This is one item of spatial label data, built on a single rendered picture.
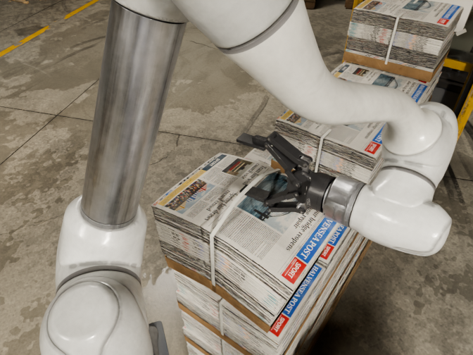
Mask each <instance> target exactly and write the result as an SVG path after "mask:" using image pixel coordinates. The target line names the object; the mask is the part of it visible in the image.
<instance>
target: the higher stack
mask: <svg viewBox="0 0 473 355"><path fill-rule="evenodd" d="M463 10H464V7H462V6H457V5H453V4H447V3H442V2H437V1H427V0H364V1H363V2H362V3H360V4H359V5H357V6H356V7H355V8H354V9H353V14H352V16H351V17H352V18H351V19H352V20H351V22H350V25H349V29H348V39H347V44H346V51H347V52H351V53H354V54H359V55H362V56H367V57H371V58H377V59H380V60H383V61H385V64H386V65H387V62H392V63H397V64H400V65H403V66H408V67H411V68H417V69H420V70H425V71H429V72H432V73H433V72H434V71H435V70H436V68H437V67H438V65H439V64H440V62H442V60H443V58H444V57H445V56H446V54H447V53H448V50H449V48H450V44H451V42H452V41H453V36H454V34H455V33H454V30H455V28H456V27H457V23H458V21H459V20H460V16H461V13H462V12H463ZM343 63H347V64H350V65H353V66H358V67H361V68H366V69H369V70H374V71H377V72H380V73H385V74H388V75H392V76H396V77H401V78H403V79H406V80H412V81H414V82H419V83H422V84H425V85H429V86H431V87H430V88H429V90H428V92H427V93H426V94H425V96H424V98H423V100H422V101H421V103H424V102H428V101H429V100H430V98H431V95H432V92H433V91H434V88H435V86H436V85H437V83H438V82H439V77H440V76H441V73H442V72H441V70H442V67H443V64H444V63H445V62H443V63H442V65H441V67H440V68H439V69H438V71H437V72H436V74H435V75H434V76H433V78H432V79H431V81H430V82H425V81H422V80H417V79H415V78H411V77H406V76H403V75H398V74H395V73H390V72H387V71H384V70H379V69H376V68H371V67H367V66H362V65H360V64H357V63H351V62H348V61H344V62H343ZM421 103H420V104H421Z"/></svg>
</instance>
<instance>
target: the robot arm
mask: <svg viewBox="0 0 473 355"><path fill-rule="evenodd" d="M188 22H191V23H192V24H193V25H195V26H196V27H197V28H198V29H199V30H200V31H201V32H202V33H203V34H204V35H205V36H206V37H207V38H209V40H210V41H211V42H212V43H214V45H215V46H216V47H217V48H218V49H219V50H220V51H221V52H222V53H223V54H224V55H225V56H226V57H227V58H229V59H230V60H232V61H233V62H234V63H236V64H237V65H238V66H239V67H240V68H242V69H243V70H244V71H246V72H247V73H248V74H249V75H250V76H251V77H252V78H253V79H254V80H256V81H257V82H258V83H259V84H260V85H262V86H263V87H264V88H265V89H266V90H267V91H268V92H269V93H271V95H272V96H274V97H275V98H276V99H277V100H278V101H280V102H281V103H282V104H283V105H285V106H286V107H287V108H288V109H289V110H291V111H293V112H294V113H295V114H297V115H299V116H300V117H302V118H305V119H306V120H310V121H313V122H314V123H319V124H324V125H352V124H362V123H382V122H386V124H385V126H384V127H383V129H382V132H381V140H382V155H381V157H382V158H383V160H384V162H383V165H382V167H381V170H380V172H379V174H378V176H377V177H376V179H375V180H374V182H373V183H372V184H371V185H368V184H365V183H364V182H359V181H357V180H353V179H350V178H348V177H344V176H342V175H340V176H338V177H337V178H335V177H333V176H331V175H327V174H324V173H314V172H312V171H311V170H310V169H309V167H310V163H311V162H312V161H313V158H312V157H311V156H308V155H306V154H303V153H302V152H301V151H299V150H298V149H297V148H296V147H295V146H294V145H292V144H291V143H290V142H288V141H287V140H286V139H284V138H283V136H281V135H280V134H279V133H277V132H276V131H274V132H272V133H271V134H270V135H269V136H267V137H263V136H260V135H255V136H253V135H249V134H246V133H243V134H242V135H240V136H239V137H238V138H237V139H236V142H238V143H241V144H245V145H247V146H249V147H253V148H255V149H259V150H261V151H264V150H266V149H267V150H268V151H269V152H270V154H271V155H272V156H273V157H274V158H275V160H276V161H277V162H278V163H279V164H280V166H281V167H283V169H284V172H285V174H286V175H287V176H288V177H287V179H286V180H287V186H286V188H287V190H285V191H283V192H279V193H276V194H273V195H271V192H269V191H267V190H263V189H260V188H257V187H252V188H250V190H249V191H247V193H245V195H246V196H248V197H252V198H254V199H255V200H257V201H261V202H263V206H264V207H269V208H268V211H269V212H296V213H300V214H304V213H305V212H306V211H307V210H308V209H309V208H312V209H314V210H316V211H319V212H321V213H323V215H324V217H325V218H327V219H330V220H332V221H334V222H337V223H340V224H342V225H344V226H346V227H349V228H351V229H353V230H355V231H357V232H359V233H360V234H361V235H362V236H363V237H365V238H367V239H369V240H371V241H373V242H376V243H377V244H380V245H383V246H385V247H388V248H391V249H395V250H398V251H401V252H405V253H408V254H413V255H417V256H431V255H432V254H435V253H437V252H438V251H439V250H440V249H441V248H442V247H443V245H444V244H445V242H446V239H447V237H448V234H449V231H450V227H451V223H452V218H451V217H450V216H449V215H448V213H447V212H446V211H445V210H444V209H443V208H442V207H441V206H440V205H438V204H435V203H434V202H432V199H433V196H434V192H435V190H436V188H437V186H438V184H439V183H440V181H441V179H442V178H443V176H444V174H445V172H446V170H447V167H448V165H449V163H450V160H451V157H452V155H453V152H454V149H455V145H456V143H457V139H458V122H457V118H456V116H455V114H454V112H453V111H452V110H451V109H450V108H448V107H447V106H445V105H443V104H440V103H437V102H433V101H428V102H424V103H421V104H417V102H416V101H415V100H414V99H413V98H412V97H411V96H409V95H408V94H406V93H405V92H402V91H400V90H398V89H394V88H390V87H382V86H378V85H369V84H364V83H359V82H351V81H346V80H341V79H339V78H337V77H335V76H333V75H332V74H331V73H330V72H329V70H328V69H327V67H326V65H325V64H324V61H323V59H322V56H321V54H320V50H319V48H318V45H317V42H316V39H315V36H314V33H313V29H312V27H311V24H310V20H309V17H308V13H307V10H306V7H305V2H304V0H111V7H110V12H109V17H108V26H107V31H106V40H105V45H104V50H103V59H102V64H101V73H100V78H99V87H98V92H97V98H96V106H95V112H94V120H93V125H92V134H91V139H90V145H89V153H88V159H87V167H86V173H85V178H84V187H83V192H82V195H80V196H78V197H77V198H76V199H74V200H73V201H71V202H70V204H69V205H68V207H67V209H66V210H65V214H64V217H63V223H62V227H61V232H60V236H59V241H58V248H57V254H56V296H55V297H54V298H53V300H52V301H51V303H50V304H49V306H48V308H47V310H46V312H45V314H44V317H43V320H42V324H41V328H40V334H39V347H40V352H41V355H160V354H159V350H158V330H157V328H156V327H155V326H152V325H150V326H149V322H148V318H147V315H146V308H145V304H144V297H143V292H142V288H141V264H142V261H143V255H144V243H145V237H146V229H147V217H146V214H145V212H144V210H143V208H142V207H141V206H140V205H139V201H140V198H141V193H142V190H143V187H144V183H145V179H146V174H147V172H148V169H149V164H150V160H151V156H152V153H153V148H154V145H155V142H156V138H157V134H158V129H159V126H160V122H161V118H162V115H163V111H164V108H165V102H166V100H167V97H168V92H169V89H170V84H171V81H172V76H173V73H174V70H175V66H176V62H177V57H178V55H179V50H180V47H181V43H182V39H183V36H184V31H185V28H186V25H187V23H188ZM271 145H272V146H273V147H272V146H271ZM293 168H294V169H295V170H293V171H292V172H291V170H292V169H293ZM270 195H271V196H270ZM293 198H296V199H297V201H287V202H280V201H284V200H289V199H293Z"/></svg>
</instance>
